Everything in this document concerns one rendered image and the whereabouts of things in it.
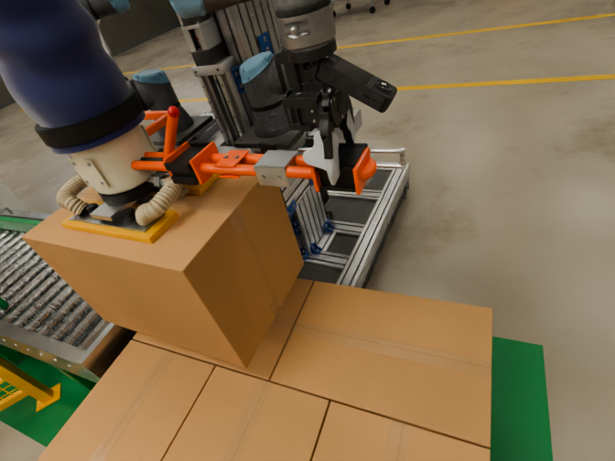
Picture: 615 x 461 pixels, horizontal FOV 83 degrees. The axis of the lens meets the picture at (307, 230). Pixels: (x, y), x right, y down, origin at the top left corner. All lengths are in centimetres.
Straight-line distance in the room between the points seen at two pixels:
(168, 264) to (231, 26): 89
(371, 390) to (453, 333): 30
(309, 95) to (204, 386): 96
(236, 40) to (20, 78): 72
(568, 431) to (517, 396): 18
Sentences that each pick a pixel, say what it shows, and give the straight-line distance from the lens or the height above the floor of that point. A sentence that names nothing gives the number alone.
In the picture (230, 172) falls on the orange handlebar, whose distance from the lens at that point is 72.
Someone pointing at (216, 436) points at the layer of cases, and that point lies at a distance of 115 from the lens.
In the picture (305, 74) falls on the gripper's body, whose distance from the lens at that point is 56.
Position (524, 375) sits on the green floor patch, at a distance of 175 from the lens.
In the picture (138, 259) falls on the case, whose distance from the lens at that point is 85.
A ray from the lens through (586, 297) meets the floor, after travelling 205.
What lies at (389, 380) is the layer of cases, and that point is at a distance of 108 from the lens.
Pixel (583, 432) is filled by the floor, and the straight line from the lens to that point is 172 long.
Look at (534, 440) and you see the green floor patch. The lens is 166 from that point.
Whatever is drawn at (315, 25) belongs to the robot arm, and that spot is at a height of 143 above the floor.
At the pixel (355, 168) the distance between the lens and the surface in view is 57.
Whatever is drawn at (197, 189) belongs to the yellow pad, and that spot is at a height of 109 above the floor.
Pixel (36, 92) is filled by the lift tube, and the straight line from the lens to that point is 88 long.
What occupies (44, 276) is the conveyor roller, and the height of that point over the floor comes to 54.
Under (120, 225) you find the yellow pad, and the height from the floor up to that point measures 110.
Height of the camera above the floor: 152
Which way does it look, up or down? 40 degrees down
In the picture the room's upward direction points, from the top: 17 degrees counter-clockwise
